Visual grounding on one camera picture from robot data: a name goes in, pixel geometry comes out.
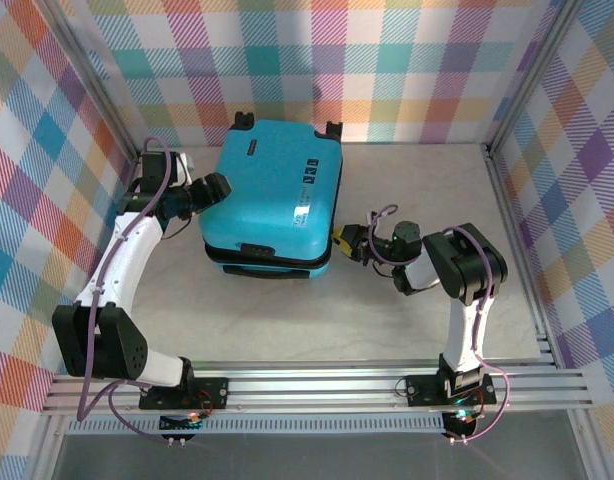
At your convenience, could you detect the teal hard-shell suitcase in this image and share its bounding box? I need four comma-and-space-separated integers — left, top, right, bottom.
197, 110, 345, 280

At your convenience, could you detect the black round circuit board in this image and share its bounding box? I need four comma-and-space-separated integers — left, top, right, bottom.
442, 407, 483, 442

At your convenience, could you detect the green circuit board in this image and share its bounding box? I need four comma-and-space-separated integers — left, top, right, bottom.
159, 410, 207, 434

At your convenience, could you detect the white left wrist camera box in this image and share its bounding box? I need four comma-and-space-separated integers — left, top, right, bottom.
175, 151, 197, 182

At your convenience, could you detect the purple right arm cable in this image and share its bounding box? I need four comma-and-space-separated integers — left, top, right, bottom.
367, 203, 512, 445

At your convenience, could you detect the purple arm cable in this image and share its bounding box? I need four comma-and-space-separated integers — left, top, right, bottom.
367, 203, 512, 445
75, 135, 188, 444

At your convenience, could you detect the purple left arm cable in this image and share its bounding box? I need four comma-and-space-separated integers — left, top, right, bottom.
75, 135, 188, 444

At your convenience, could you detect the aluminium frame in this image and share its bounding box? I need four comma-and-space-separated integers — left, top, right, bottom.
29, 0, 596, 480

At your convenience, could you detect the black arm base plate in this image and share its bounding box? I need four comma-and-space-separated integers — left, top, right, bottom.
138, 377, 230, 412
404, 373, 498, 407

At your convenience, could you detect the white slotted cable duct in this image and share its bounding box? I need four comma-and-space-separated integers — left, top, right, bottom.
66, 417, 451, 436

